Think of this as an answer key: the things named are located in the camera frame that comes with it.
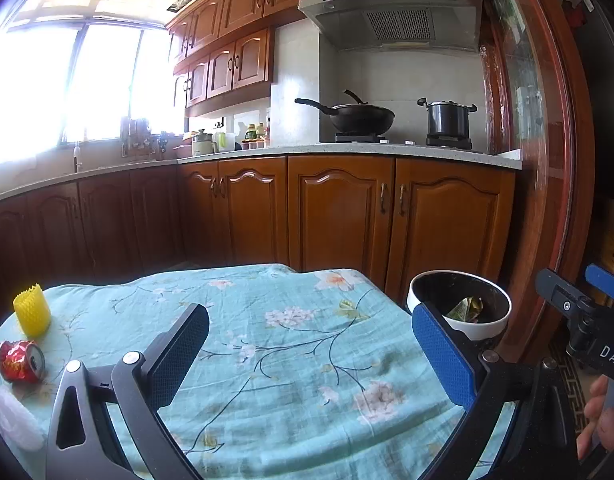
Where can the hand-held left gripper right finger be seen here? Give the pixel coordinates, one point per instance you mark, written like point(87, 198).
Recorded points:
point(444, 355)

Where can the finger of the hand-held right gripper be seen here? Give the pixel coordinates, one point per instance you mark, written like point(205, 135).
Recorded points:
point(604, 280)
point(557, 290)

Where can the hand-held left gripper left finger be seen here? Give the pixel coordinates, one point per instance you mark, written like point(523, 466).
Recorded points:
point(179, 355)

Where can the white trash bin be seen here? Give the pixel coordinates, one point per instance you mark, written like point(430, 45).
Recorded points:
point(487, 331)

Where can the gold snack wrapper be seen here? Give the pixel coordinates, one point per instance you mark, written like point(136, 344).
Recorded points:
point(464, 310)

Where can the white plastic wrapper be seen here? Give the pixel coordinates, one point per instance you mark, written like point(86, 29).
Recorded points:
point(14, 417)

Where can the person's right hand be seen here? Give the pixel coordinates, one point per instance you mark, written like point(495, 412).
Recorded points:
point(602, 427)

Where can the patterned floor mat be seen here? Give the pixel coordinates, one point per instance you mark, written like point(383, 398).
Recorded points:
point(569, 390)

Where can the teal floral tablecloth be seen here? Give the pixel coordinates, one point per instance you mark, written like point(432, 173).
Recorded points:
point(287, 360)

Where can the yellow foam fruit net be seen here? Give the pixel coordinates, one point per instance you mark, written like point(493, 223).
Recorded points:
point(33, 312)

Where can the crushed red drink can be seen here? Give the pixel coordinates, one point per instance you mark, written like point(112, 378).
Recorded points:
point(17, 362)

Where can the wooden base cabinets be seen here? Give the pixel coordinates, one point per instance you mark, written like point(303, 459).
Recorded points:
point(337, 210)

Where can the black stockpot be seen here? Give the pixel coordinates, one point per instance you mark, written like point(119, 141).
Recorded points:
point(447, 120)

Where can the red bowl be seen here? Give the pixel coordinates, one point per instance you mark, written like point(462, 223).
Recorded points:
point(182, 150)

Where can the white lidded electric pot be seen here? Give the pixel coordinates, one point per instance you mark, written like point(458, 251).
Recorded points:
point(203, 144)

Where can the gas stove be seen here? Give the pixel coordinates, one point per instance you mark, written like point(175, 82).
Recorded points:
point(402, 141)

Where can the green bottle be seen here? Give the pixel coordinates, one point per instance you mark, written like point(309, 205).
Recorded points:
point(220, 141)

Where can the kitchen faucet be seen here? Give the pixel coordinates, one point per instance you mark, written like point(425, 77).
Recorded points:
point(78, 154)

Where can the utensil rack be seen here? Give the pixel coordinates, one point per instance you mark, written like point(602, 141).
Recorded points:
point(134, 132)

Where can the grey kitchen countertop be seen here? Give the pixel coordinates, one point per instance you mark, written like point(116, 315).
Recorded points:
point(337, 149)

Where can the group of condiment bottles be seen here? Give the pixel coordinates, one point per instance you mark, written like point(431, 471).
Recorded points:
point(257, 135)

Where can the black wok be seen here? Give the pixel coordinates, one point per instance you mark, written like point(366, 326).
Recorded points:
point(357, 116)

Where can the kitchen window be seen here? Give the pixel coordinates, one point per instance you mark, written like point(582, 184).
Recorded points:
point(87, 75)

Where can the steel range hood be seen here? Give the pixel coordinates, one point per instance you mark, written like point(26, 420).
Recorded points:
point(397, 15)

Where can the wooden upper cabinets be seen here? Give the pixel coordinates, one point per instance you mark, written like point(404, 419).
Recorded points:
point(232, 35)

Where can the ceiling vent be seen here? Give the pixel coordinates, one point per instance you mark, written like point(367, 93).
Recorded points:
point(179, 2)

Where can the wooden door frame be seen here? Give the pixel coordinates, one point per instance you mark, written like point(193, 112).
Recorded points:
point(552, 160)

